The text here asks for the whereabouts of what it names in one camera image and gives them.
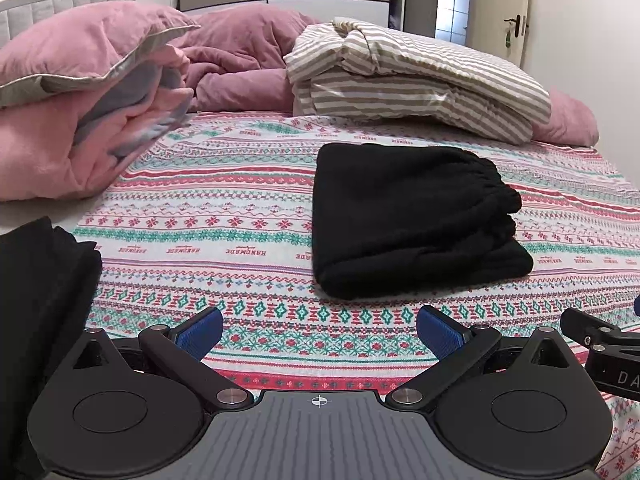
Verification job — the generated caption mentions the grey padded headboard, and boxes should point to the grey padded headboard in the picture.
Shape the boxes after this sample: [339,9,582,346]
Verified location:
[0,0,139,50]

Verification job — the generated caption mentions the black pants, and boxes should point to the black pants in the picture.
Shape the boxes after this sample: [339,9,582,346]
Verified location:
[312,142,535,301]

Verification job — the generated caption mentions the metal door handle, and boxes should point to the metal door handle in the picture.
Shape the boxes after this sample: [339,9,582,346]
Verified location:
[503,13,529,49]

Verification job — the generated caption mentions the mauve pink duvet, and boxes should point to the mauve pink duvet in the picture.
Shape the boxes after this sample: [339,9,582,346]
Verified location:
[172,2,600,147]

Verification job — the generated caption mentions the patterned bed sheet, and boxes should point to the patterned bed sheet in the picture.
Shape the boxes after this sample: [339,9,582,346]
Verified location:
[0,109,640,480]

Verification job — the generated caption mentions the beige striped duvet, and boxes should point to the beige striped duvet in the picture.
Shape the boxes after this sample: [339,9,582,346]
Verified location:
[284,17,552,144]

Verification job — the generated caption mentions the pink and grey folded blanket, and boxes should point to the pink and grey folded blanket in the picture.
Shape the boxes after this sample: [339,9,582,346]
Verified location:
[0,45,195,203]

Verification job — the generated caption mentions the pink pillow with grey trim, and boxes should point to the pink pillow with grey trim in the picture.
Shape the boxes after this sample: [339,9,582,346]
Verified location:
[0,0,201,109]

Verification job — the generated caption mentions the black cloth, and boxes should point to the black cloth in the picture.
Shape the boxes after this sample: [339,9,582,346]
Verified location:
[0,216,104,480]

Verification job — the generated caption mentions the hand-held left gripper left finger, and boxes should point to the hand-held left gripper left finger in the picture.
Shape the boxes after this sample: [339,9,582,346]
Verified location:
[70,306,256,418]

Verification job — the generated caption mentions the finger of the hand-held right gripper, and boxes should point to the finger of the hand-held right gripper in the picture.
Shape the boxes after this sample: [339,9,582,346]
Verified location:
[559,307,640,354]

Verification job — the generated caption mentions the frosted glass door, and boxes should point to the frosted glass door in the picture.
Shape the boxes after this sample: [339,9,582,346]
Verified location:
[434,0,474,44]

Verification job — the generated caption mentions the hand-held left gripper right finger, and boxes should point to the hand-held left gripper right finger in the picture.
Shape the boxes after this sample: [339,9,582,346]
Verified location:
[385,304,576,415]

